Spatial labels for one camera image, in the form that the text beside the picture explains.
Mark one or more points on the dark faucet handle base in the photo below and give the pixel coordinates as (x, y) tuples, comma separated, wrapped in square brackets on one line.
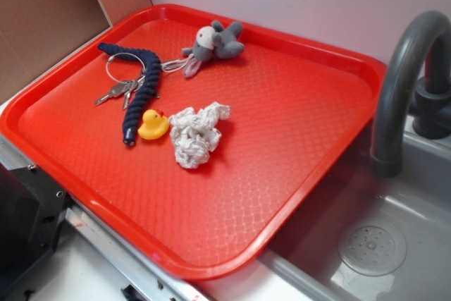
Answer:
[(432, 94)]

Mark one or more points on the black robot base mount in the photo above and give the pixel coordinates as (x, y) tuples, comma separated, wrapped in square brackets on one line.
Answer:
[(32, 209)]

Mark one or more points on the silver keys on ring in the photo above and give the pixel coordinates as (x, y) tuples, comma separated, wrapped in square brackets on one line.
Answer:
[(136, 96)]

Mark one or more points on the grey plush donkey toy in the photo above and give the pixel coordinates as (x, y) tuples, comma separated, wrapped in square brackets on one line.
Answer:
[(213, 42)]

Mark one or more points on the grey plastic sink basin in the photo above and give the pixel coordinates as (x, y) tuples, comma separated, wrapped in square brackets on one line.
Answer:
[(417, 202)]

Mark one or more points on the brown cardboard panel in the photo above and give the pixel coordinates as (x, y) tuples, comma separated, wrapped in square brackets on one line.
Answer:
[(38, 34)]

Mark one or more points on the yellow rubber duck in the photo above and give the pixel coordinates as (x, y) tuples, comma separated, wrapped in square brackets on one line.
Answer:
[(154, 125)]

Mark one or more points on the grey curved faucet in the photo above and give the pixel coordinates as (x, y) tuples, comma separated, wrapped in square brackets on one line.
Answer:
[(396, 100)]

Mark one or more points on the crumpled white paper towel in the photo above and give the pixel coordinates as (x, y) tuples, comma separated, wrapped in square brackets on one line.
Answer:
[(194, 134)]

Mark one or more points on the red plastic tray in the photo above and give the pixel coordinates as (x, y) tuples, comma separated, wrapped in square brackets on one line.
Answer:
[(295, 106)]

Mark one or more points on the sink drain strainer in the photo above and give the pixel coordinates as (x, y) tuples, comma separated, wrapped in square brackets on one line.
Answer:
[(372, 248)]

